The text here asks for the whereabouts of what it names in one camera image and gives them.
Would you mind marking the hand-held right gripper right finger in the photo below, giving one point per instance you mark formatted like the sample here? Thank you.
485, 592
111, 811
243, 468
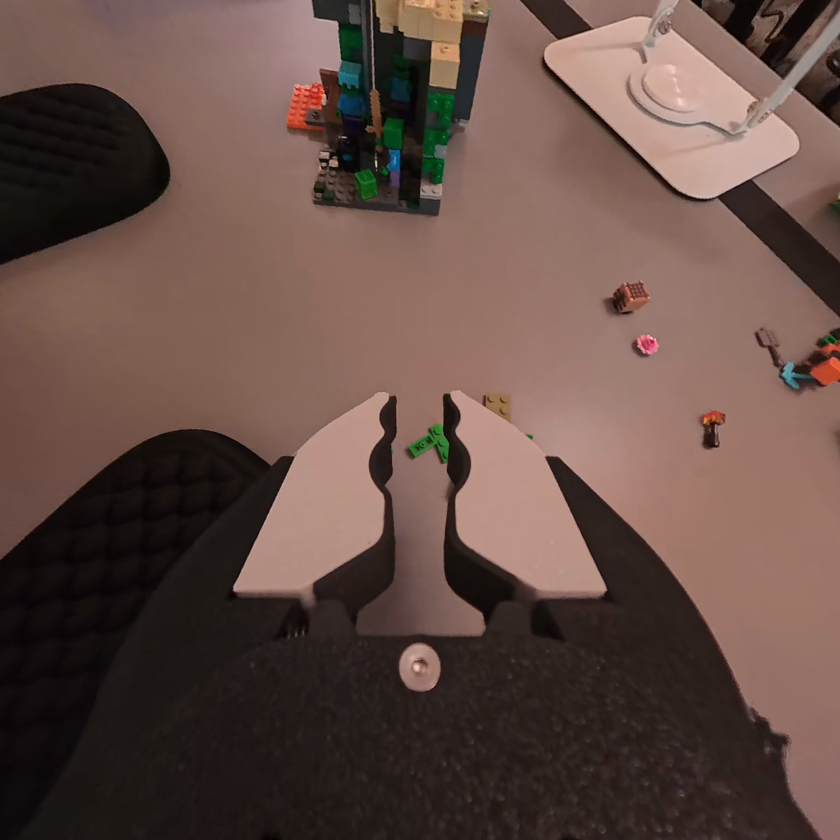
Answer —
525, 525

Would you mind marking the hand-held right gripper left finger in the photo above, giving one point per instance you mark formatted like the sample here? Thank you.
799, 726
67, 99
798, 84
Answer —
315, 525

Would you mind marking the group of green toy bricks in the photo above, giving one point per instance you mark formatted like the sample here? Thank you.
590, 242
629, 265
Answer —
426, 446

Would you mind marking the tan toy brick plate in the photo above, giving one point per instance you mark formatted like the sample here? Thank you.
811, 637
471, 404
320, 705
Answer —
499, 401

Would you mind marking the grey desk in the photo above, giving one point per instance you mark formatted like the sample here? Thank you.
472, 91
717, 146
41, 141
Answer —
262, 328

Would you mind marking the small orange mushroom piece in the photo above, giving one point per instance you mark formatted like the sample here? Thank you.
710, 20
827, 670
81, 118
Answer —
712, 423

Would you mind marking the pink toy flower piece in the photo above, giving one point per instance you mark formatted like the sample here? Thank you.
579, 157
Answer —
647, 345

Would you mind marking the brown toy cube block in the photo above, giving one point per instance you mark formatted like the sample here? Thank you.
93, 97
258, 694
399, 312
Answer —
631, 298

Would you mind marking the dark toy shovel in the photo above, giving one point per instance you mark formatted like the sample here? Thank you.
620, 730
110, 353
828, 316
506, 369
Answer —
766, 340

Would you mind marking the orange toy figure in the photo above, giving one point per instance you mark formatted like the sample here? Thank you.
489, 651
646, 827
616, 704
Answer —
827, 371

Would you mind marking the toy brick tower model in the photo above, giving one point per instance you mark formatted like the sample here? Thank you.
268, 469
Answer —
394, 131

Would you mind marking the orange toy brick plate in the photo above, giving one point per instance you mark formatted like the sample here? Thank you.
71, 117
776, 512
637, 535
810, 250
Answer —
305, 105

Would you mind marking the white stand base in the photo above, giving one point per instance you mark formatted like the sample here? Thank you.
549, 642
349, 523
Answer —
722, 151

